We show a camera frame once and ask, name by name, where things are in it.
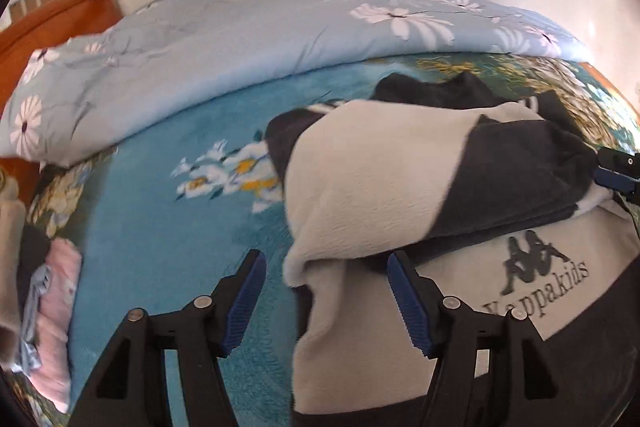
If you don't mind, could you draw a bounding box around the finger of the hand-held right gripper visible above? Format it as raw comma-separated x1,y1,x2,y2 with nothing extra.
593,146,640,196

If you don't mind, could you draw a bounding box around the wooden bed frame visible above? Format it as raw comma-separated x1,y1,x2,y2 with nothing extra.
0,0,640,204

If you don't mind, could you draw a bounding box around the black and white fleece jacket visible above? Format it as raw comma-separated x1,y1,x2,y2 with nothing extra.
265,71,640,427

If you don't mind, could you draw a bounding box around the teal floral blanket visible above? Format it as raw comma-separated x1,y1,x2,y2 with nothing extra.
25,52,640,427

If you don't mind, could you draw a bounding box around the grey-blue folded garment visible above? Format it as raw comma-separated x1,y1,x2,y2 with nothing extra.
19,266,53,374

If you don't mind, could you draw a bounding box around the beige folded garment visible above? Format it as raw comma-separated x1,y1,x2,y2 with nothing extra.
0,171,29,360

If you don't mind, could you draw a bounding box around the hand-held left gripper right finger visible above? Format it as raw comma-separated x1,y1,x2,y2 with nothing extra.
387,250,560,427

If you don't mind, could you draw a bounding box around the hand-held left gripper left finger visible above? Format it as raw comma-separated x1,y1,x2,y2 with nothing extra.
69,249,268,427

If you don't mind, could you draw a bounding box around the pink folded garment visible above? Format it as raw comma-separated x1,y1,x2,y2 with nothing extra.
36,237,84,414

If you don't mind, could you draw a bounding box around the light blue daisy quilt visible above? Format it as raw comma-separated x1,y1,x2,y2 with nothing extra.
9,0,590,168

